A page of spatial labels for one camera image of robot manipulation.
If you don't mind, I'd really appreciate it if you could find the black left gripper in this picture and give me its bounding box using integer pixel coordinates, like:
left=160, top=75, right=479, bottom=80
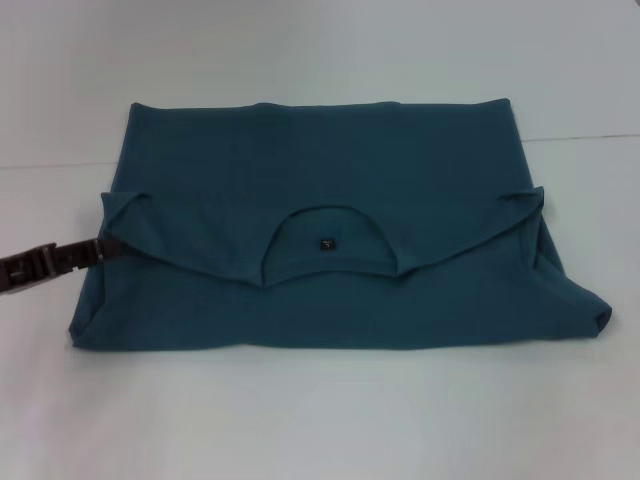
left=0, top=237, right=125, bottom=301

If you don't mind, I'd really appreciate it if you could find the teal t-shirt with FREE print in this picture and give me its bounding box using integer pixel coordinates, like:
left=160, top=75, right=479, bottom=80
left=69, top=99, right=614, bottom=351

